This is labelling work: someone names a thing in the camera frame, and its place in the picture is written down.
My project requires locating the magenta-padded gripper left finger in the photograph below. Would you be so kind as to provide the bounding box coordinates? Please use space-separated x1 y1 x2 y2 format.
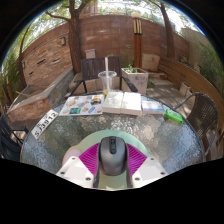
55 142 101 189

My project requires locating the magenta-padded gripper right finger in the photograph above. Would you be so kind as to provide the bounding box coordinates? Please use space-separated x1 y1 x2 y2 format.
125 142 169 189

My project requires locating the dark grey computer mouse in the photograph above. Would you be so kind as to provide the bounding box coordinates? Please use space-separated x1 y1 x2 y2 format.
98 135 129 177

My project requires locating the small green object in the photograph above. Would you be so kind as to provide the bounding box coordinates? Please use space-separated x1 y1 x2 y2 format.
164 109 184 124

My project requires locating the small blue-white booklet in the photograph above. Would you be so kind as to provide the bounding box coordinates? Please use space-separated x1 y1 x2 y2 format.
141 99 165 115

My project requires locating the colourful picture sheet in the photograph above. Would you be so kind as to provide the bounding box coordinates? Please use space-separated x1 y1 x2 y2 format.
58 94 105 117

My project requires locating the open white book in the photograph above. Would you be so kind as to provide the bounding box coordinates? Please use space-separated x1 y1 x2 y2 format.
101 91 143 117

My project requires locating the stone raised garden bed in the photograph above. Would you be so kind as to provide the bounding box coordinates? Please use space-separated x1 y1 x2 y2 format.
6 68 75 123

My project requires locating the brown wicker chair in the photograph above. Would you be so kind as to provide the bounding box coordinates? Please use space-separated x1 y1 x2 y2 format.
173 91 221 158

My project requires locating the small white planter pot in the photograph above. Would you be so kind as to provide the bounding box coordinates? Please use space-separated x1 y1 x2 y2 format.
179 81 193 98

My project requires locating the white square planter with plant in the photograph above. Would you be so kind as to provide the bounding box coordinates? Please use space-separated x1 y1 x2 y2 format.
121 64 150 96

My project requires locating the clear plastic cup with straw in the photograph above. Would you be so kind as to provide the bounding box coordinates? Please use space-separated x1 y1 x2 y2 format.
97 56 118 97

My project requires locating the dark wooden slatted chair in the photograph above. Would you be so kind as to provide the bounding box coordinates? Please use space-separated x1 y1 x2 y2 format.
68 55 139 98

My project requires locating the beige stone slab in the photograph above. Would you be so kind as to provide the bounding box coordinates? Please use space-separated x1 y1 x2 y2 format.
142 53 162 73

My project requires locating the thin leaning tree trunk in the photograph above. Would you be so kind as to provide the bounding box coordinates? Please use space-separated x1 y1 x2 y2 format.
16 29 38 89

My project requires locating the thick forked tree trunk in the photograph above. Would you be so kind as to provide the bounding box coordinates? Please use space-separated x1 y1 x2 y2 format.
44 0 98 75

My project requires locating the slim tree trunk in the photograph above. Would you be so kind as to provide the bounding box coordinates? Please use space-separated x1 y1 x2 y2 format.
146 0 176 61

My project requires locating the white wall utility box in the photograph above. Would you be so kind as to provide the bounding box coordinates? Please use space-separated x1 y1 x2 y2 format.
84 48 97 60

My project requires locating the wooden garden lamp post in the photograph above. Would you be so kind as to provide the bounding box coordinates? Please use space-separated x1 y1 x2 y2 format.
130 12 144 69

